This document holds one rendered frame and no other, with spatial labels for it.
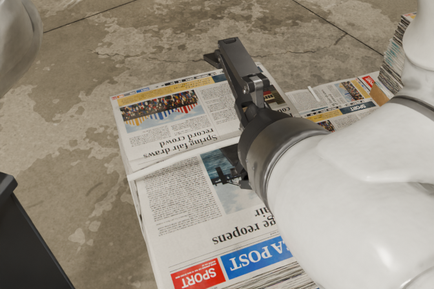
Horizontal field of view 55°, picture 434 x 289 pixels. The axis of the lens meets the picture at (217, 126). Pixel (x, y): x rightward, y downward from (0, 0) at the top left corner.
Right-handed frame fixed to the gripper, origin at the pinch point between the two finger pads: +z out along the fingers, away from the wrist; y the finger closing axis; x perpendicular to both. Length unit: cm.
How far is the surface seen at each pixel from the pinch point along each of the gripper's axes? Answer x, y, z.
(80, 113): -33, 44, 163
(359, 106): 42, 19, 29
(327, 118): 32.5, 19.6, 28.1
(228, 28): 67, 22, 206
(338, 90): 57, 27, 64
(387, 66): 46, 9, 24
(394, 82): 46, 12, 22
